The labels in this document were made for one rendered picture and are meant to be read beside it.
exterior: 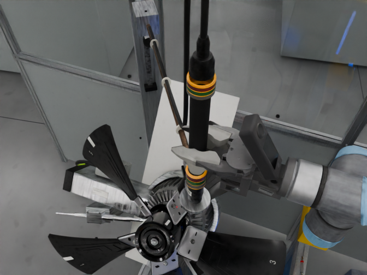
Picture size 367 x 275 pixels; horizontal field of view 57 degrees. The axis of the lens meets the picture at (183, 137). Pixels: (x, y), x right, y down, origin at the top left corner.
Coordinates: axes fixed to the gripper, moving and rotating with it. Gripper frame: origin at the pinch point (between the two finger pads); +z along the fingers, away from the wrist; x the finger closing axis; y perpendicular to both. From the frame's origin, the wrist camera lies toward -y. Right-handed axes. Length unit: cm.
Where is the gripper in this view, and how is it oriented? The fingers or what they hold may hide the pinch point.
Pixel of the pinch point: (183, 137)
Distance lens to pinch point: 62.2
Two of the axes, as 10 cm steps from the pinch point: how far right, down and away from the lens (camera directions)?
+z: -9.3, -2.9, 2.3
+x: 3.7, -7.2, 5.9
